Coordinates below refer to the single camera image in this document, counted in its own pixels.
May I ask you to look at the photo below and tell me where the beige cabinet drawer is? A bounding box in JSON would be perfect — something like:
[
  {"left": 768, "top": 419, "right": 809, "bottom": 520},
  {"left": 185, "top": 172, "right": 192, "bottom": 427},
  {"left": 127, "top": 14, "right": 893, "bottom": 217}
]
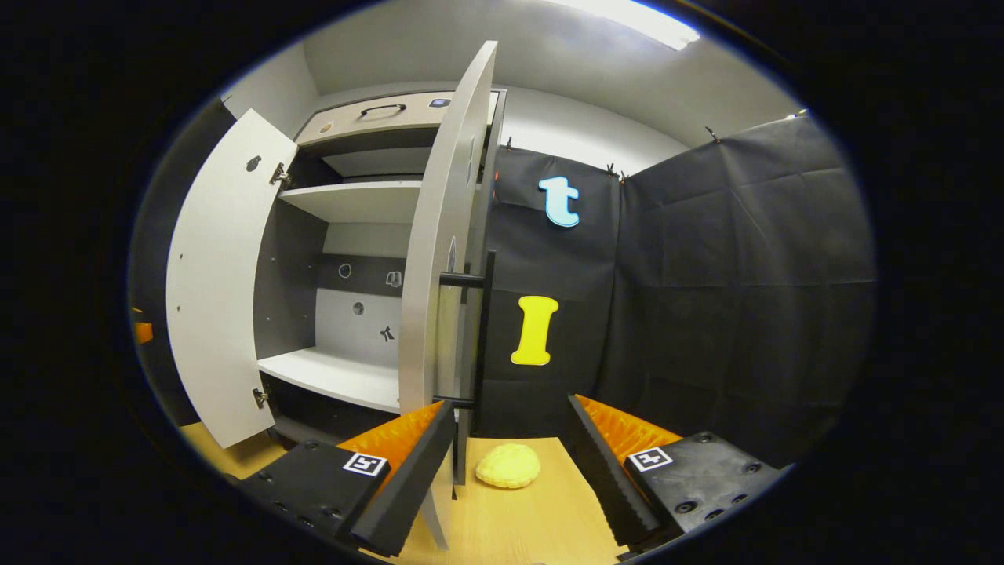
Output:
[{"left": 296, "top": 90, "right": 503, "bottom": 146}]

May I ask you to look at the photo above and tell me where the black door handle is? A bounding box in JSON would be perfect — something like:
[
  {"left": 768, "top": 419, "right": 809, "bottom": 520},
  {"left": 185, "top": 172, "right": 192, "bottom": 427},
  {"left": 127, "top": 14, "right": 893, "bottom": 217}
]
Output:
[{"left": 434, "top": 250, "right": 497, "bottom": 483}]

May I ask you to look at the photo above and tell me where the white and grey cabinet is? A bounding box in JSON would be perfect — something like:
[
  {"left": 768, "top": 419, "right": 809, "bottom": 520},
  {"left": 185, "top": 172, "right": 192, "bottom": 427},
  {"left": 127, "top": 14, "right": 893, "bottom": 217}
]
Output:
[{"left": 253, "top": 90, "right": 507, "bottom": 444}]

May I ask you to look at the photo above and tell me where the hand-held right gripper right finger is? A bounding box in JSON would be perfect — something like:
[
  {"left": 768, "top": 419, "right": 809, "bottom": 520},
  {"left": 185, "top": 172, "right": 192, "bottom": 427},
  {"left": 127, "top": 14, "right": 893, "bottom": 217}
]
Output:
[{"left": 566, "top": 394, "right": 789, "bottom": 550}]

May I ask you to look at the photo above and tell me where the white cabinet door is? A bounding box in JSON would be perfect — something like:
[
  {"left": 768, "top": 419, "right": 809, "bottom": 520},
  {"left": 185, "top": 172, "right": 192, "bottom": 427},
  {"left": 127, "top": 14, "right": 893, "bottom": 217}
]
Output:
[
  {"left": 165, "top": 108, "right": 299, "bottom": 450},
  {"left": 398, "top": 41, "right": 507, "bottom": 550}
]

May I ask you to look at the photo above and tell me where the white cabinet shelf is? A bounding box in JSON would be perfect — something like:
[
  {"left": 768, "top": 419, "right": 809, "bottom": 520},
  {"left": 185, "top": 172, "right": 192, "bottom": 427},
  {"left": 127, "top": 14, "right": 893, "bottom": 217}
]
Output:
[{"left": 278, "top": 181, "right": 424, "bottom": 224}]

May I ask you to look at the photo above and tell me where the ceiling light panel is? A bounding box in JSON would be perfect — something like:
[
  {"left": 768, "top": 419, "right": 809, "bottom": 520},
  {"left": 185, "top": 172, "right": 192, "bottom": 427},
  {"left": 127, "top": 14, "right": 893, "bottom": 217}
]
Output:
[{"left": 549, "top": 0, "right": 700, "bottom": 49}]

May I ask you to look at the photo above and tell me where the yellow round bun toy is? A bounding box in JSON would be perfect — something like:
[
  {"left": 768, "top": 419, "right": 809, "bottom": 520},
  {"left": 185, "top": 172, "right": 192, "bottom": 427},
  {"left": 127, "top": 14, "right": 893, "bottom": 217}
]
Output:
[{"left": 475, "top": 443, "right": 542, "bottom": 490}]

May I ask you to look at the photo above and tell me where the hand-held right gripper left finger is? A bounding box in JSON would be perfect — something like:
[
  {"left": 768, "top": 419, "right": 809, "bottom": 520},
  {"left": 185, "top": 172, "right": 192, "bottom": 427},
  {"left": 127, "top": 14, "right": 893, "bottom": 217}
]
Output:
[{"left": 235, "top": 400, "right": 456, "bottom": 556}]

